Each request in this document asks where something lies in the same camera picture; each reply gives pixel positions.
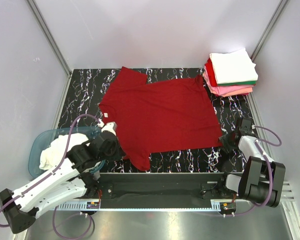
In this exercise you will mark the left aluminium corner post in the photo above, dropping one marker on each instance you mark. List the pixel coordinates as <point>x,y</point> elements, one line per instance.
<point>48,35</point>

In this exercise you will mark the right aluminium corner post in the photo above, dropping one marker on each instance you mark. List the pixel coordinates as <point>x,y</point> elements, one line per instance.
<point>269,28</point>

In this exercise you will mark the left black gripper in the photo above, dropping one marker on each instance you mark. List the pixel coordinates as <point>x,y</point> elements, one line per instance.
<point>120,153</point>

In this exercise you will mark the white t shirt in basket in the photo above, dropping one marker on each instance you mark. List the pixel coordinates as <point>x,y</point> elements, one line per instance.
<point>52,156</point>

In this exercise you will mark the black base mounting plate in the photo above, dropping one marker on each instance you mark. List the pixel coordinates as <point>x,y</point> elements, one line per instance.
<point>155,185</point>

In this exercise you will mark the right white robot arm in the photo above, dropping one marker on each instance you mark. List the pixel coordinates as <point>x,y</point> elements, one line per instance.
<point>262,179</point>

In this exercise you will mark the black marbled table mat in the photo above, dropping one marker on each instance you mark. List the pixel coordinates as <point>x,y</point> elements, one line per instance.
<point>88,86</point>

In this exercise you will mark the dark red t shirt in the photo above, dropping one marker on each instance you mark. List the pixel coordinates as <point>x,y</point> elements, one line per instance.
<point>163,116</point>

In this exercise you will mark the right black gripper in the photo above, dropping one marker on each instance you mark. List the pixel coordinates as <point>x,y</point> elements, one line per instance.
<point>223,139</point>

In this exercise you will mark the white slotted cable duct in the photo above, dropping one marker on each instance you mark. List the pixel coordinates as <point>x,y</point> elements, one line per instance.
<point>181,206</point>

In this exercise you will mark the blue plastic basket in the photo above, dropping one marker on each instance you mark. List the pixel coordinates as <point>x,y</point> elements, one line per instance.
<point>44,140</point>

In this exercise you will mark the aluminium corner post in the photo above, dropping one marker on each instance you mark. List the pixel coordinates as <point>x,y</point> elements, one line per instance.
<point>48,35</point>
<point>269,28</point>

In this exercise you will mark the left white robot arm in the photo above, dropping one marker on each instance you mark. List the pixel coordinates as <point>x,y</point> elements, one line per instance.
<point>70,179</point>

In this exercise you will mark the folded green t shirt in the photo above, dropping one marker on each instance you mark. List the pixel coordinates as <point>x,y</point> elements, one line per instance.
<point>235,83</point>

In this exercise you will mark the folded red t shirt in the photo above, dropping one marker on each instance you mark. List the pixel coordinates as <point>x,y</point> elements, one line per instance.
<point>210,73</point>

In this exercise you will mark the folded white t shirt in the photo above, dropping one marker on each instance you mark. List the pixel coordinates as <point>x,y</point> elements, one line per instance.
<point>233,68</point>

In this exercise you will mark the folded pink t shirt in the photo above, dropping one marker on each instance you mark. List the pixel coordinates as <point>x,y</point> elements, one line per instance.
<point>227,89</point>

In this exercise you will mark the folded salmon t shirt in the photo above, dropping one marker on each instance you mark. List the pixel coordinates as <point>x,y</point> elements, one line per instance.
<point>237,93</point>

